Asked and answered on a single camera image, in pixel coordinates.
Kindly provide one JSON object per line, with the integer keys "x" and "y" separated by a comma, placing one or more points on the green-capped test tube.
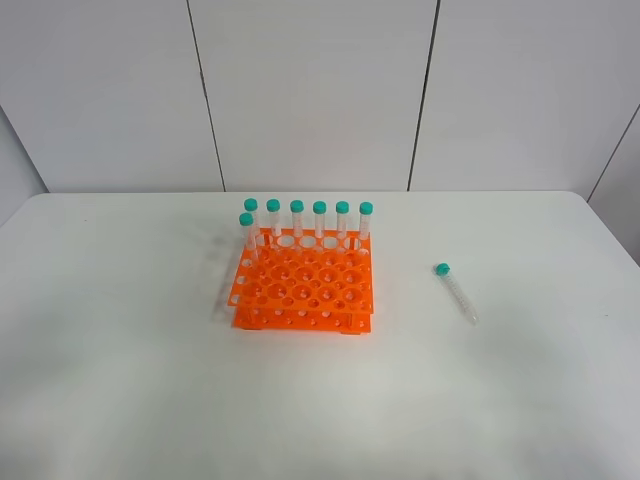
{"x": 444, "y": 273}

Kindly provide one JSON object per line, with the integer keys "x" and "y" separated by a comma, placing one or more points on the orange test tube rack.
{"x": 304, "y": 283}

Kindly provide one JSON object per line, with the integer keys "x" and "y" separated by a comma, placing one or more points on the back right test tube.
{"x": 366, "y": 211}

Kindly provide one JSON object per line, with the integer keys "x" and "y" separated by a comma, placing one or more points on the front left test tube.
{"x": 247, "y": 222}

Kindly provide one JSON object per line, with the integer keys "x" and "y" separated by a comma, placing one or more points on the back left test tube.
{"x": 251, "y": 207}

